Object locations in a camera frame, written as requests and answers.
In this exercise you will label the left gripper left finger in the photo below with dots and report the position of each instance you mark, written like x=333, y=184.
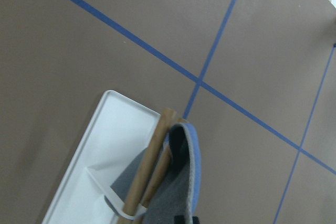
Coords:
x=179, y=219

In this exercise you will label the wooden rack bar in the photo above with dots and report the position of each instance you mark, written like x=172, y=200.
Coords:
x=147, y=163
x=160, y=171

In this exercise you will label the inner wooden rack bar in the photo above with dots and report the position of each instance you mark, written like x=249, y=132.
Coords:
x=147, y=163

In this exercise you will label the outer wooden rack bar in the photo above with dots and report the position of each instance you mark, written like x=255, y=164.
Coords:
x=160, y=171

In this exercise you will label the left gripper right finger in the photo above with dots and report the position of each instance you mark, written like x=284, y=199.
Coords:
x=195, y=220

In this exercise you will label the blue grey towel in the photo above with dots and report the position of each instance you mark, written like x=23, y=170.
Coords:
x=166, y=214

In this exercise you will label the white towel rack tray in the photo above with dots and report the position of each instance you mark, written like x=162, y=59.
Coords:
x=118, y=131

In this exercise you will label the brown paper table cover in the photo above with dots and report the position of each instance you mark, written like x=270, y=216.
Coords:
x=255, y=77

